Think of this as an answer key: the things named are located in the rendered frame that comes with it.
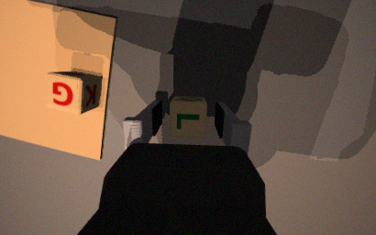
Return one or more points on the orange flat mat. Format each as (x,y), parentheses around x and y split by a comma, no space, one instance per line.
(35,39)

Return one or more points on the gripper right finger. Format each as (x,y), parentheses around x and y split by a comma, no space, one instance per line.
(233,131)

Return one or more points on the tan letter block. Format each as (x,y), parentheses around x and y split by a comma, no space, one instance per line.
(71,92)
(188,117)

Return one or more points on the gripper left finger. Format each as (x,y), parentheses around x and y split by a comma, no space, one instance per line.
(143,126)

